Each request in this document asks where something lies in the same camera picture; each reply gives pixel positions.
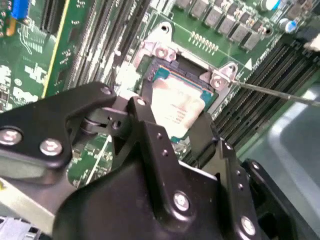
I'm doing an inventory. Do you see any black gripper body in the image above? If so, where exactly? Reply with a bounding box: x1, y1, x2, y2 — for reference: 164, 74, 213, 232
53, 158, 243, 240

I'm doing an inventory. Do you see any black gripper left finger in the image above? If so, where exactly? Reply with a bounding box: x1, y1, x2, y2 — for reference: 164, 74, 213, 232
0, 79, 199, 224

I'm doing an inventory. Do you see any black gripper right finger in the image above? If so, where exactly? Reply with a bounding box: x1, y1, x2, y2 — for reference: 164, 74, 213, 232
188, 111, 299, 240

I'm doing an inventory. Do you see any silver CPU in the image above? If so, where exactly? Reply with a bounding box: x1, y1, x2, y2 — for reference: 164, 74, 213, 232
149, 64, 216, 145

